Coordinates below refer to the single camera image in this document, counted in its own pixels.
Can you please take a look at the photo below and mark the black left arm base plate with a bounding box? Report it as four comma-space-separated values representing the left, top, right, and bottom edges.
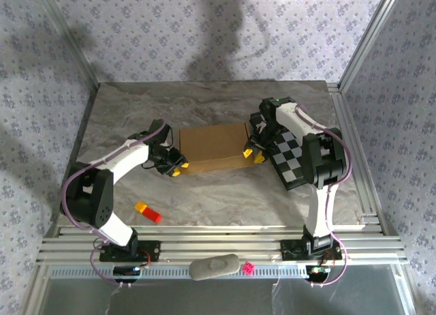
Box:
97, 239, 162, 263

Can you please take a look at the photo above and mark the aluminium side rail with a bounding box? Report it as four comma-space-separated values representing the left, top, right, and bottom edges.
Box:
326, 82, 390, 235

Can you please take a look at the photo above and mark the black round circuit board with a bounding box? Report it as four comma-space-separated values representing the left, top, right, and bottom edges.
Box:
305, 264, 332, 283
112, 265, 142, 284

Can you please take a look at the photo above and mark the black and white chessboard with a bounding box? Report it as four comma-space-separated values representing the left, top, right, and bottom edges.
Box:
267, 128, 320, 192

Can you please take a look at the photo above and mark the grey slotted cable duct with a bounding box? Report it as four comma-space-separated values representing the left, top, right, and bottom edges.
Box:
49, 262, 309, 280

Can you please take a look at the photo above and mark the red toy brick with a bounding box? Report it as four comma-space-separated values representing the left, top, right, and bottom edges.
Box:
142, 207, 164, 224

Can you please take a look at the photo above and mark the grey oval stone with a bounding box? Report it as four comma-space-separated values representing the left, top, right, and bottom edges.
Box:
189, 253, 240, 282

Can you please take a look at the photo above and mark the grey metal sheet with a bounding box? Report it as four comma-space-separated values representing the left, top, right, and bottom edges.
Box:
32, 279, 418, 315

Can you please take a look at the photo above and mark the aluminium frame post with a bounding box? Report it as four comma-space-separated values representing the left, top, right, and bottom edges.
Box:
336, 0, 405, 93
33, 0, 102, 93

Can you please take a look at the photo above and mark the brown cardboard box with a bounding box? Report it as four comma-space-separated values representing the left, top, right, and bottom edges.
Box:
178, 121, 257, 176

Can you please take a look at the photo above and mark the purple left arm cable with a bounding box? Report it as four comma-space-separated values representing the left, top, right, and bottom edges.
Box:
59, 119, 172, 290

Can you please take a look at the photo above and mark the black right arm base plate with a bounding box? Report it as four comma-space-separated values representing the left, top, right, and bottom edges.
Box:
279, 239, 343, 262

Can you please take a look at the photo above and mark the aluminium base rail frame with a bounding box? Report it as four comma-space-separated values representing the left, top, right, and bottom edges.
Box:
35, 224, 409, 265

